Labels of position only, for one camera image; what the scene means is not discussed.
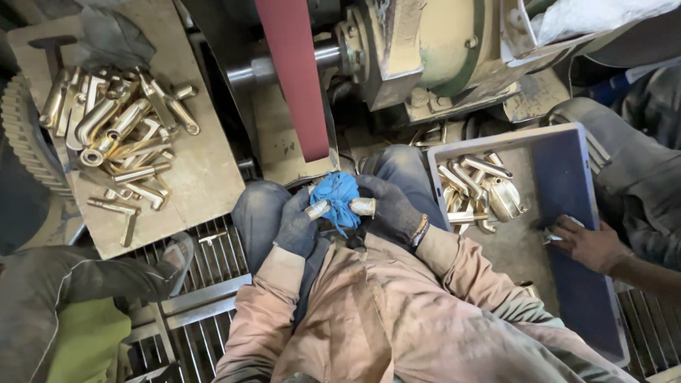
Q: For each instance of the blue plastic crate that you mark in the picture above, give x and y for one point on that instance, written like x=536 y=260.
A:
x=564 y=175

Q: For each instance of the white plastic bag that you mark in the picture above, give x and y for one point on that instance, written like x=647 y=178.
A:
x=596 y=18

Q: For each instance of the heap of brass fittings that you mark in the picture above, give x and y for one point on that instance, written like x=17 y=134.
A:
x=479 y=186

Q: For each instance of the metal floor grate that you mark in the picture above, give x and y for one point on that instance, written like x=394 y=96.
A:
x=652 y=330
x=213 y=330

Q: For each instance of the dark grey cloth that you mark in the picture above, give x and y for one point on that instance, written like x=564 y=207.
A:
x=114 y=40

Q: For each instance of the brass fitting beside crate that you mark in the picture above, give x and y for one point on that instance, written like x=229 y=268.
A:
x=528 y=289

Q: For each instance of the person's left hand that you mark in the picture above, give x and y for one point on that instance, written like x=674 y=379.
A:
x=292 y=228

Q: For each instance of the person's blue jeans legs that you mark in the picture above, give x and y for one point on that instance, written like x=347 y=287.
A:
x=260 y=213

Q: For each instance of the dusty wooden board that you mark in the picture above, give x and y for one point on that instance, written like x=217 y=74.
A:
x=205 y=175

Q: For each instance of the red sanding belt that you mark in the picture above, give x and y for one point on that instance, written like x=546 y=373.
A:
x=295 y=80

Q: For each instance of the small brass piece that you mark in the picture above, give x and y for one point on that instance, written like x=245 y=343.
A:
x=211 y=238

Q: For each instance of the person's right hand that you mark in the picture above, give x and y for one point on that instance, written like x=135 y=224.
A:
x=393 y=210

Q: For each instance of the person's left fingers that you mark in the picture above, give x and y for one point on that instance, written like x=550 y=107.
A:
x=300 y=202

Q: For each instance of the single angled brass fitting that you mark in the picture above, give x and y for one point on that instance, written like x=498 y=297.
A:
x=125 y=215

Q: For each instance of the brass parts under machine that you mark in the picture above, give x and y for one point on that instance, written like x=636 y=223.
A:
x=433 y=133

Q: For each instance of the blue cloth rag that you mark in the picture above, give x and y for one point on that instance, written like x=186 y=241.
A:
x=336 y=197

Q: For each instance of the person's right fingers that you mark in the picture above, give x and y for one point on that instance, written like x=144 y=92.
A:
x=372 y=186

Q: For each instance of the brass pipe fitting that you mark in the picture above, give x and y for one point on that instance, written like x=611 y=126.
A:
x=363 y=206

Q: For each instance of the dusty belt grinder machine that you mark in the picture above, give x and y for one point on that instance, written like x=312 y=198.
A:
x=425 y=53

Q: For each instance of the pile of polished brass fittings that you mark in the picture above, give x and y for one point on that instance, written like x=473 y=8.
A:
x=114 y=125

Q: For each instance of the white abrasive paper piece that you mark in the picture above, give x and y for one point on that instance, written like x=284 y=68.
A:
x=564 y=228

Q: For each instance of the toothed gear wheel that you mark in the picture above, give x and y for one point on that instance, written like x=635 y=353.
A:
x=26 y=138

